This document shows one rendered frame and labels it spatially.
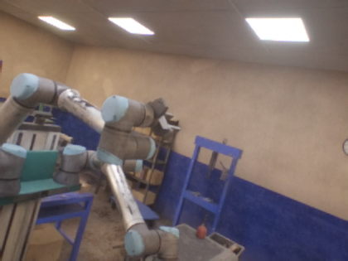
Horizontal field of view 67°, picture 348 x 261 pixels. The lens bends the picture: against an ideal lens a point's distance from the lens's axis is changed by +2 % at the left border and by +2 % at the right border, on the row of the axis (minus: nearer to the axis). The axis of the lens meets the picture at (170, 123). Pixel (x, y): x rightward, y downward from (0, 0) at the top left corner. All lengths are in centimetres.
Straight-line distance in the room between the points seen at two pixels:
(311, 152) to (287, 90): 105
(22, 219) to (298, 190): 371
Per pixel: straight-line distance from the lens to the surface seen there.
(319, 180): 452
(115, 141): 83
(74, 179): 209
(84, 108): 117
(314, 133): 454
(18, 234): 238
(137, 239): 110
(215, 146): 441
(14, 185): 181
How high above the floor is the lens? 211
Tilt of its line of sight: 2 degrees down
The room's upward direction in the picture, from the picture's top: 16 degrees clockwise
